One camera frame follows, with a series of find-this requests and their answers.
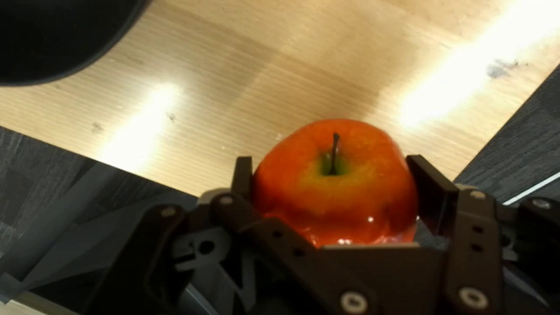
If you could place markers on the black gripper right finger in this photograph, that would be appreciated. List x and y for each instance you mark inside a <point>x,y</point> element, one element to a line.
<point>435,193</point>

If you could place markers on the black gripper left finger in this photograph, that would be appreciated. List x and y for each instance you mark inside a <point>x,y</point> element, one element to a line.
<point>243,181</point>

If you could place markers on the black bowl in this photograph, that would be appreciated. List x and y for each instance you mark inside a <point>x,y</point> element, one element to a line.
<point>54,36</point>

